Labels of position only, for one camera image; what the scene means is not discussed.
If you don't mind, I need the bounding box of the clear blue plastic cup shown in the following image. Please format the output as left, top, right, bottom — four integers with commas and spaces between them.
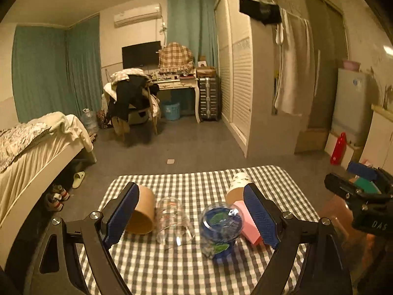
198, 202, 245, 260

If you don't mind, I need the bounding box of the white patterned paper cup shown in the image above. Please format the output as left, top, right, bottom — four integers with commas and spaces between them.
225, 172, 252, 205

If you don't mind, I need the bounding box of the brown paper cup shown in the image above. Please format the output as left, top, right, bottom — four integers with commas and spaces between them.
125, 185, 156, 235

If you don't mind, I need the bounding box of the clear glass cup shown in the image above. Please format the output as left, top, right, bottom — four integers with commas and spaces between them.
156, 197, 195, 249

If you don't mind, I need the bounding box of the pink foam block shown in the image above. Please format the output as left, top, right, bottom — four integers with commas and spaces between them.
233, 200, 262, 246

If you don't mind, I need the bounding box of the red bottle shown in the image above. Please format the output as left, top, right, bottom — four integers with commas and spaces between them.
330, 132, 346, 165

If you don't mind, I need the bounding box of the sneaker near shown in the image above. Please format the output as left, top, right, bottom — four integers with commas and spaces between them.
45, 193, 63, 212

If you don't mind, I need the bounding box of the sneaker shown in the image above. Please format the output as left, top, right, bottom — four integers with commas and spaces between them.
52, 184, 70, 201
45, 193, 63, 212

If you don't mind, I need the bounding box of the checkered tablecloth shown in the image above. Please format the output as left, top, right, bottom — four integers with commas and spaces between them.
100, 166, 319, 294

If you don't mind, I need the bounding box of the sneaker far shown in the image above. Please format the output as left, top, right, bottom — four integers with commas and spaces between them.
52, 184, 70, 201

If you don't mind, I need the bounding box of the white slipper far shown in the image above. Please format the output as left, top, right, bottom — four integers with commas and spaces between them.
72, 171, 85, 189

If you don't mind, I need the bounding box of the white bed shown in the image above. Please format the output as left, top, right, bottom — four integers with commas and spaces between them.
1, 112, 97, 268

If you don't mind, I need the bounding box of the pink basin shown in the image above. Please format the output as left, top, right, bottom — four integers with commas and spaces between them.
342, 59, 361, 72

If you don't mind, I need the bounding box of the hanging white towel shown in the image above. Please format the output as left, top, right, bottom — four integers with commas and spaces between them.
274, 8, 315, 117

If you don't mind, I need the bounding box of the patterned quilt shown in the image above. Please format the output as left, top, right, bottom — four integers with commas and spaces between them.
1, 122, 51, 172

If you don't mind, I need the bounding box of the large water jug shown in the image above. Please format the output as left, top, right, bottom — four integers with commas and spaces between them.
81, 108, 99, 135

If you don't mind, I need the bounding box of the dark striped suitcase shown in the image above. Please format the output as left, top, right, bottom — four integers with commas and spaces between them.
198, 77, 221, 120

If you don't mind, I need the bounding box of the blue laundry basket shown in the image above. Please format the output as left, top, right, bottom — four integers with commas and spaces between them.
161, 101, 181, 121

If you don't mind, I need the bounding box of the wooden chair with clothes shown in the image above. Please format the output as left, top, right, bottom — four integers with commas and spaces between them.
103, 68, 161, 139

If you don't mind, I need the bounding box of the white louvered wardrobe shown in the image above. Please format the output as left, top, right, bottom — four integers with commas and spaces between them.
214, 0, 306, 159

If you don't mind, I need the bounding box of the white desk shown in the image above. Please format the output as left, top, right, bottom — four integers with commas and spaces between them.
153, 75, 201, 123

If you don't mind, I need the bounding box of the cardboard box on suitcase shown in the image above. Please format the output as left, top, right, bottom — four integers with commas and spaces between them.
196, 67, 216, 79

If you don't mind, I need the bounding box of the teal left curtain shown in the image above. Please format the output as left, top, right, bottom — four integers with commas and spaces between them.
12, 16, 102, 122

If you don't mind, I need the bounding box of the teal curtain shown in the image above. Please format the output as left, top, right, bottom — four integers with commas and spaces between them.
167, 0, 218, 67
12, 16, 102, 122

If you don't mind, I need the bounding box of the black hanging garment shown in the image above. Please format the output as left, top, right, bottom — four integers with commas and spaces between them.
239, 0, 282, 25

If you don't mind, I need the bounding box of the plaid cloth cover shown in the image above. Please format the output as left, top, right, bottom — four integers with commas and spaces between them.
158, 42, 194, 75

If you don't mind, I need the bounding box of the black monitor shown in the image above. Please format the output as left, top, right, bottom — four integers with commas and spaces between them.
122, 41, 161, 69

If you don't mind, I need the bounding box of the teal centre curtain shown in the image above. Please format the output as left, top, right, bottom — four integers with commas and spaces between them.
167, 0, 218, 67

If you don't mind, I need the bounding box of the white air conditioner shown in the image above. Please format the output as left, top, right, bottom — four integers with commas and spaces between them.
114, 3, 162, 27

